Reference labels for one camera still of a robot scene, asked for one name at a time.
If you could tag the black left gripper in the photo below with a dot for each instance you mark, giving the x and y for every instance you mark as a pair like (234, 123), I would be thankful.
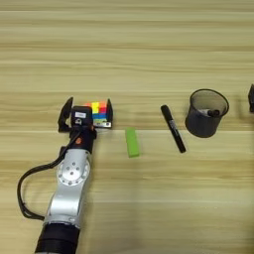
(82, 140)

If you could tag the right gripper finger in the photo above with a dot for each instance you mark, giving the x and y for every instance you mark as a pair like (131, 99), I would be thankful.
(252, 99)

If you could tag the white marker with black cap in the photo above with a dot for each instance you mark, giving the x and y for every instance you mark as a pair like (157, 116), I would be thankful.
(211, 113)

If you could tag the black mesh pen cup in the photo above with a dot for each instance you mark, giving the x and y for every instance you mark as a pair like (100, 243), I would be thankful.
(201, 127)

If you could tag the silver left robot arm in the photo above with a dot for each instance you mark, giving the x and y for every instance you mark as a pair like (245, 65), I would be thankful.
(67, 195)

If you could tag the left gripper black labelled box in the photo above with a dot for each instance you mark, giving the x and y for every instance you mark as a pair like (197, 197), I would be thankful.
(81, 115)

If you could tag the green rectangular block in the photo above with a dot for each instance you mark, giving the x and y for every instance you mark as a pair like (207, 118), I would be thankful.
(132, 143)

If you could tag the black marker pen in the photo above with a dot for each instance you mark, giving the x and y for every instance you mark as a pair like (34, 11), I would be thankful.
(173, 129)

